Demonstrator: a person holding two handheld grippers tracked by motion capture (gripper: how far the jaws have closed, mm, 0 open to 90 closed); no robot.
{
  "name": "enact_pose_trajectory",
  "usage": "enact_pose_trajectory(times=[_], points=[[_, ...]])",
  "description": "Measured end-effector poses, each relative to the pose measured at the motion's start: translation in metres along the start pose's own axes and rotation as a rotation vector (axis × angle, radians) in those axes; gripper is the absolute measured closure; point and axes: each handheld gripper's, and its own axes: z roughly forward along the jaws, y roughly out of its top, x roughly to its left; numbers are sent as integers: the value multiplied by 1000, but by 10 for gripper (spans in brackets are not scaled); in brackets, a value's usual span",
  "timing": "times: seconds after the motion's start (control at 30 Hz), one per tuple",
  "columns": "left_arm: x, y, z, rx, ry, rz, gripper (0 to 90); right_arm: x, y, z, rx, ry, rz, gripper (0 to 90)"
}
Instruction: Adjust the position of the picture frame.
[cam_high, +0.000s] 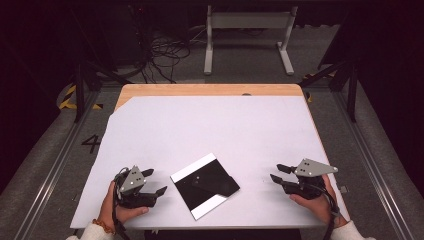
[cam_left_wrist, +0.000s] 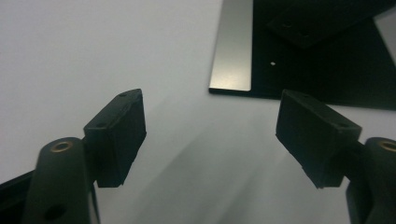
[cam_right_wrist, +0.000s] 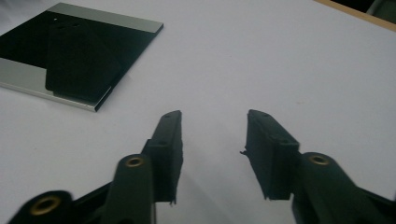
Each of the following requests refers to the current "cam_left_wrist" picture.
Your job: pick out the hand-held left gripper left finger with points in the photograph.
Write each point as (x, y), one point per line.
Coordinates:
(116, 140)

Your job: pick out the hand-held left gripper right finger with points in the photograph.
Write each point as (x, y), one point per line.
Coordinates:
(314, 140)

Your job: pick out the white table sheet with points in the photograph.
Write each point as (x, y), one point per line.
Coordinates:
(93, 46)

